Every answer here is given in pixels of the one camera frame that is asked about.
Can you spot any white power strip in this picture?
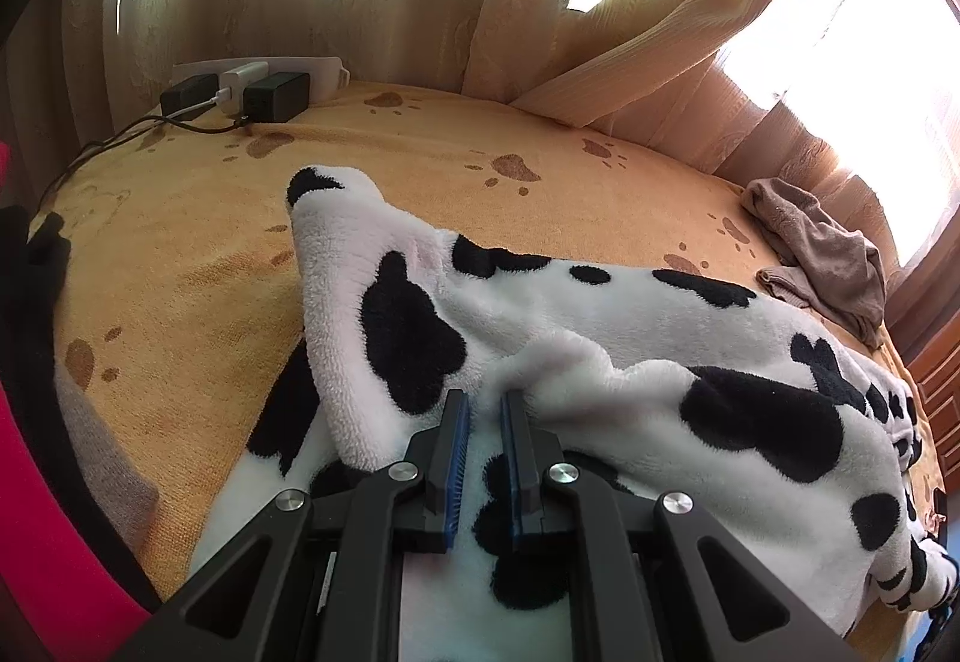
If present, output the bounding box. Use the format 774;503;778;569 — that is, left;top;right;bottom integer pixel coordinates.
172;56;350;109

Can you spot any red cloth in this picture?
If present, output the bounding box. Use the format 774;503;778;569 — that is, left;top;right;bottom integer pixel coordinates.
0;137;155;662

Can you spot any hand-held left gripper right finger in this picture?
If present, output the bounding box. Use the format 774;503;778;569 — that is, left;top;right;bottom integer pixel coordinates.
501;388;863;662

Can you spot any black cloth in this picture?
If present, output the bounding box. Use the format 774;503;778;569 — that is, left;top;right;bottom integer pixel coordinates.
0;204;164;618

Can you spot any beige embossed curtain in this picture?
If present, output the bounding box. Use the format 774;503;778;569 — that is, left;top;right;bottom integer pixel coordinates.
461;0;837;127
11;0;173;139

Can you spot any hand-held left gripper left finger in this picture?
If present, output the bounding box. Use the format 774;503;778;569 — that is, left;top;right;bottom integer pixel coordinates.
161;388;473;662

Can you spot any cow print fleece garment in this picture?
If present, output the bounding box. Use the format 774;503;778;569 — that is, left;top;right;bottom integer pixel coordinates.
202;165;953;662

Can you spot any grey-brown knit garment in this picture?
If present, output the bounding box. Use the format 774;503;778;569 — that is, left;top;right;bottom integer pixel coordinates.
741;177;890;348

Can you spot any white charger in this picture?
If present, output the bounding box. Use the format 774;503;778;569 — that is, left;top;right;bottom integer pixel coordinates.
219;62;269;112

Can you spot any brown wooden door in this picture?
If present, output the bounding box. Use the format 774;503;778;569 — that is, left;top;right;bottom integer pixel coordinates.
900;302;960;416

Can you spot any black power adapter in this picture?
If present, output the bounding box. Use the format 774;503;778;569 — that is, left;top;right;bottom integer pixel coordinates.
241;72;311;125
161;75;221;118

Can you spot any yellow paw print blanket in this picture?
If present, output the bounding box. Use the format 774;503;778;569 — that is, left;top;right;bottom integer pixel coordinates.
30;79;946;640

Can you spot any black charger cable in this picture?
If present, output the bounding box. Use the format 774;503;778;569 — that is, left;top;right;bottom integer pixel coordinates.
37;107;252;206

